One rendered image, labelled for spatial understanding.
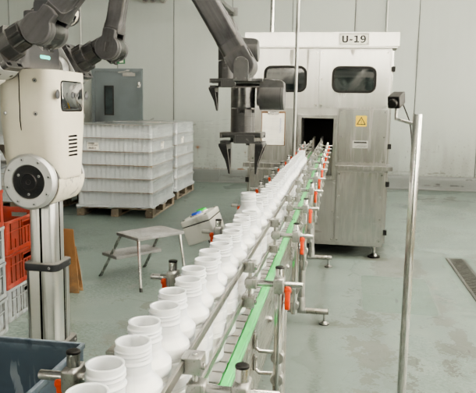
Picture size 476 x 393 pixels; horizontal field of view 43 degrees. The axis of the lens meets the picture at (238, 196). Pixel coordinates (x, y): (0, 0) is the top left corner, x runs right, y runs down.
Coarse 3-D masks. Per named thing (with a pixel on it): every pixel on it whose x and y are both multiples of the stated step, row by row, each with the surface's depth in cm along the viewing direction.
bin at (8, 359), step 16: (0, 336) 120; (0, 352) 120; (16, 352) 119; (32, 352) 119; (48, 352) 118; (64, 352) 118; (80, 352) 116; (0, 368) 120; (16, 368) 120; (32, 368) 119; (48, 368) 119; (0, 384) 121; (16, 384) 120; (32, 384) 120; (48, 384) 103
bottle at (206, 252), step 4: (204, 248) 103; (208, 248) 104; (212, 248) 104; (200, 252) 101; (204, 252) 103; (208, 252) 104; (212, 252) 104; (216, 252) 101; (200, 256) 101; (204, 256) 101; (208, 256) 100; (212, 256) 100; (216, 256) 101; (220, 256) 102; (220, 260) 103; (220, 264) 102; (220, 268) 102; (220, 272) 102; (220, 276) 101; (224, 276) 102; (220, 280) 101; (224, 280) 101; (224, 284) 101; (224, 308) 102; (224, 312) 102; (224, 316) 102; (224, 320) 102; (224, 324) 102; (224, 328) 102; (224, 344) 103
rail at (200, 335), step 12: (288, 192) 213; (252, 252) 125; (228, 288) 98; (216, 312) 89; (204, 324) 82; (228, 324) 101; (192, 348) 74; (216, 348) 91; (180, 372) 69; (204, 372) 83; (168, 384) 64
